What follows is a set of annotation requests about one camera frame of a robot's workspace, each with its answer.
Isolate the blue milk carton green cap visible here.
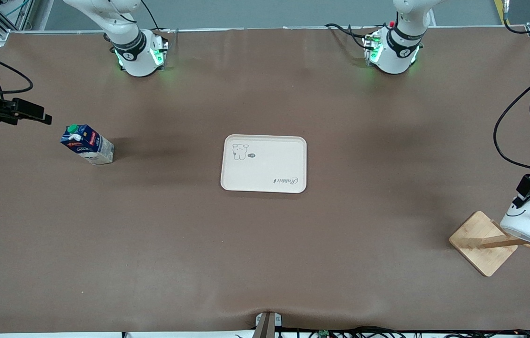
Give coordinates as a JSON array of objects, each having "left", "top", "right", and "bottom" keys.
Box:
[{"left": 60, "top": 124, "right": 115, "bottom": 165}]

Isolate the beige tray with bear print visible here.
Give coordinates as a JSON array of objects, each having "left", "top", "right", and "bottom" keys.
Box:
[{"left": 220, "top": 135, "right": 307, "bottom": 194}]

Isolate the wooden mug stand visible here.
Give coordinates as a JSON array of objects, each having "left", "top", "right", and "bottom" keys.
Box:
[{"left": 449, "top": 207, "right": 530, "bottom": 277}]

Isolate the brown table cover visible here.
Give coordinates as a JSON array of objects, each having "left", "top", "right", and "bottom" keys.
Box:
[{"left": 0, "top": 26, "right": 530, "bottom": 335}]

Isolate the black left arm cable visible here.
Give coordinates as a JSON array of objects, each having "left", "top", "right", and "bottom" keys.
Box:
[{"left": 493, "top": 70, "right": 530, "bottom": 172}]

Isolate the black right base cable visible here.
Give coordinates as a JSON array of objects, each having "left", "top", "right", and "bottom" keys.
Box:
[{"left": 140, "top": 0, "right": 172, "bottom": 34}]

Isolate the black base cable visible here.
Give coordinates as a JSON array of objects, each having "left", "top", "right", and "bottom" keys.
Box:
[
  {"left": 140, "top": 0, "right": 172, "bottom": 34},
  {"left": 324, "top": 23, "right": 374, "bottom": 50}
]

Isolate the black left base cable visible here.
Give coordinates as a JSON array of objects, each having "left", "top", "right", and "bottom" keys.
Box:
[{"left": 324, "top": 23, "right": 374, "bottom": 50}]

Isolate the metal table clamp bracket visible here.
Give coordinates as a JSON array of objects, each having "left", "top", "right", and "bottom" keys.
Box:
[{"left": 255, "top": 311, "right": 283, "bottom": 338}]

